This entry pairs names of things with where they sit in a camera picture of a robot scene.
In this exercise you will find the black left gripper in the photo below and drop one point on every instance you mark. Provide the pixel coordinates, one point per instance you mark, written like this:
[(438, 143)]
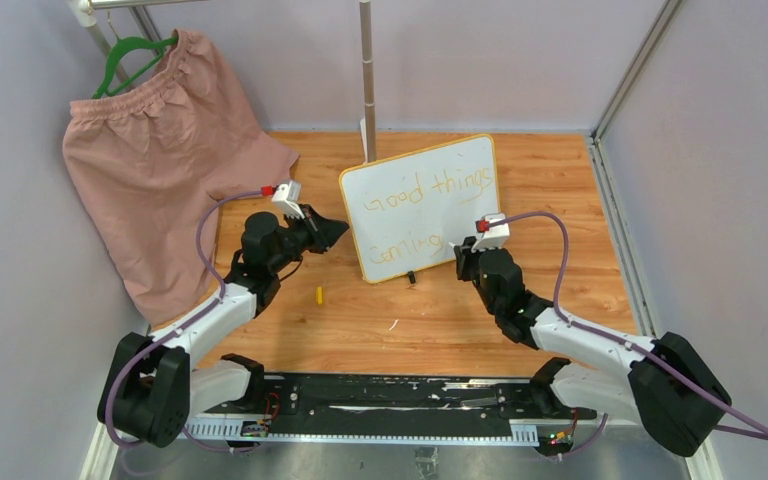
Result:
[(314, 226)]

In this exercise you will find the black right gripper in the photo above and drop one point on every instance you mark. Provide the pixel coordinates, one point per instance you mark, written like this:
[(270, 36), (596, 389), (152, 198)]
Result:
[(466, 256)]

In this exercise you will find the yellow framed whiteboard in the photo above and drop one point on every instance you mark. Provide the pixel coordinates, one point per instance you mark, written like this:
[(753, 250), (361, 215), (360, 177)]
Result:
[(407, 212)]

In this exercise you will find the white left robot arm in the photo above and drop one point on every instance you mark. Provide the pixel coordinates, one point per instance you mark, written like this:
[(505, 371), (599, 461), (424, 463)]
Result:
[(155, 384)]

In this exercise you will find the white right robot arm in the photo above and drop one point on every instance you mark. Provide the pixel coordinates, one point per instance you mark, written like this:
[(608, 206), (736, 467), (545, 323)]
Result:
[(661, 384)]

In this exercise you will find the pink cloth shorts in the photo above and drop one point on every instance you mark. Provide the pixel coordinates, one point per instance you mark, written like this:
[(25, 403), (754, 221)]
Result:
[(149, 165)]

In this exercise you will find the metal stand pole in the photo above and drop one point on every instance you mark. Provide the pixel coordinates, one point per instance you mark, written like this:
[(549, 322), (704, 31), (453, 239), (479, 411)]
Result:
[(368, 123)]

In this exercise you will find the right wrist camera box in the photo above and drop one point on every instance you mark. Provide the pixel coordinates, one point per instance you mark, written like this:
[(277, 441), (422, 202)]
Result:
[(492, 232)]

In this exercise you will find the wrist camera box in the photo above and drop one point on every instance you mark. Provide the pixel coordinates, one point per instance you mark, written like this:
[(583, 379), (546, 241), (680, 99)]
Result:
[(492, 232), (285, 197)]

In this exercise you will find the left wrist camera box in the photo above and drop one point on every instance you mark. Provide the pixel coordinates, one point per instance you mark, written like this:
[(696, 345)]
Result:
[(285, 197)]

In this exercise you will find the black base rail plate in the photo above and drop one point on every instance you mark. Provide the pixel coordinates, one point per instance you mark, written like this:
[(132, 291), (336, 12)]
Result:
[(389, 409)]

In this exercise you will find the aluminium frame post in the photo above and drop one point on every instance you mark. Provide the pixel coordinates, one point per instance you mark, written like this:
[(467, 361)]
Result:
[(646, 49)]

